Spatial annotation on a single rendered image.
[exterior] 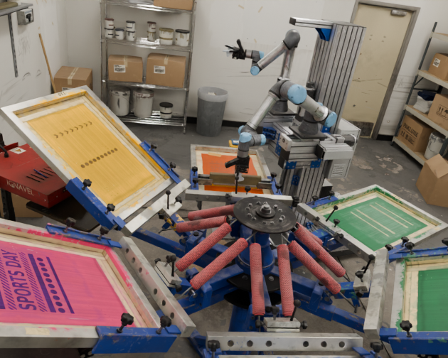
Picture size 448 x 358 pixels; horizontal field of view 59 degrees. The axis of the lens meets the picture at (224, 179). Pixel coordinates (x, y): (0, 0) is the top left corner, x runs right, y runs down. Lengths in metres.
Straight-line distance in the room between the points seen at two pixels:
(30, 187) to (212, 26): 4.29
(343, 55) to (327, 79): 0.21
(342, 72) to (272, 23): 3.07
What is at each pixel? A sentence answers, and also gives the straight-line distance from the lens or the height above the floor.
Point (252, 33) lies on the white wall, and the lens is 6.16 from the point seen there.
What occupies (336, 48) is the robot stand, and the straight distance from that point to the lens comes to 3.19.
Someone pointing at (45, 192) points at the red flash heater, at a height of 1.10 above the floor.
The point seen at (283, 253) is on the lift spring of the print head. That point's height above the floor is 1.24.
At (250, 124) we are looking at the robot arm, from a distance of 2.69.
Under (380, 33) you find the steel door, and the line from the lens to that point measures 6.82.
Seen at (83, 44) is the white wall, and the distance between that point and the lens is 6.28.
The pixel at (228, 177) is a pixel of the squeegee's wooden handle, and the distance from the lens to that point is 2.65.
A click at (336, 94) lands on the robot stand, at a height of 1.52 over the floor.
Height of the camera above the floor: 2.28
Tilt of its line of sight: 28 degrees down
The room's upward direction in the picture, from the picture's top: 8 degrees clockwise
